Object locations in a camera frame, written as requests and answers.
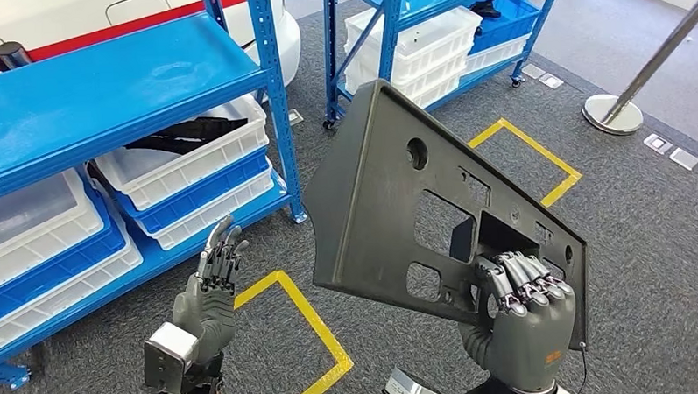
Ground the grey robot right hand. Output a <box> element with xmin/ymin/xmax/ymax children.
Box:
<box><xmin>455</xmin><ymin>248</ymin><xmax>581</xmax><ymax>394</ymax></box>

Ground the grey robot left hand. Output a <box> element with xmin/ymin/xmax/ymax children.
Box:
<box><xmin>167</xmin><ymin>214</ymin><xmax>255</xmax><ymax>367</ymax></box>

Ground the black plastic plate part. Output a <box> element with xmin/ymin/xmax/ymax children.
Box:
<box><xmin>298</xmin><ymin>71</ymin><xmax>593</xmax><ymax>362</ymax></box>

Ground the black part in bin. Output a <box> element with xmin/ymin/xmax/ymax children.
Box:
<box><xmin>123</xmin><ymin>115</ymin><xmax>250</xmax><ymax>158</ymax></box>

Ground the blue metal shelf rack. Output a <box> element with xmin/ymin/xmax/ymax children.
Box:
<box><xmin>0</xmin><ymin>0</ymin><xmax>315</xmax><ymax>390</ymax></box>
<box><xmin>318</xmin><ymin>0</ymin><xmax>572</xmax><ymax>133</ymax></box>

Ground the yellow floor tape square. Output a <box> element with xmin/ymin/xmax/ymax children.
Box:
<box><xmin>466</xmin><ymin>115</ymin><xmax>585</xmax><ymax>212</ymax></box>

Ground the white car with red stripe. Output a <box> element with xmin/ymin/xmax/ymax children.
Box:
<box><xmin>0</xmin><ymin>0</ymin><xmax>306</xmax><ymax>113</ymax></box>

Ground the small black item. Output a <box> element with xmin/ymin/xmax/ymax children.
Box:
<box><xmin>469</xmin><ymin>0</ymin><xmax>504</xmax><ymax>22</ymax></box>

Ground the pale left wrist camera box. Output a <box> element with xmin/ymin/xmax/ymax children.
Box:
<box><xmin>141</xmin><ymin>320</ymin><xmax>201</xmax><ymax>394</ymax></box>

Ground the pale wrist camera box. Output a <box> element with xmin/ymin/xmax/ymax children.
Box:
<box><xmin>380</xmin><ymin>365</ymin><xmax>445</xmax><ymax>394</ymax></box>
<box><xmin>141</xmin><ymin>320</ymin><xmax>201</xmax><ymax>394</ymax></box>

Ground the thin black hand cable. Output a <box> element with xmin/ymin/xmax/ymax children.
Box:
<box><xmin>573</xmin><ymin>341</ymin><xmax>591</xmax><ymax>394</ymax></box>

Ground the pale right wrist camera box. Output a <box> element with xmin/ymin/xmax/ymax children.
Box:
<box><xmin>380</xmin><ymin>365</ymin><xmax>445</xmax><ymax>394</ymax></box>

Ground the silver stanchion post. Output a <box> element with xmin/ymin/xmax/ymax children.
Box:
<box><xmin>577</xmin><ymin>0</ymin><xmax>698</xmax><ymax>138</ymax></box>

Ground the black cylinder post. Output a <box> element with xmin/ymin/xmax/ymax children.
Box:
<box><xmin>0</xmin><ymin>40</ymin><xmax>34</xmax><ymax>74</ymax></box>

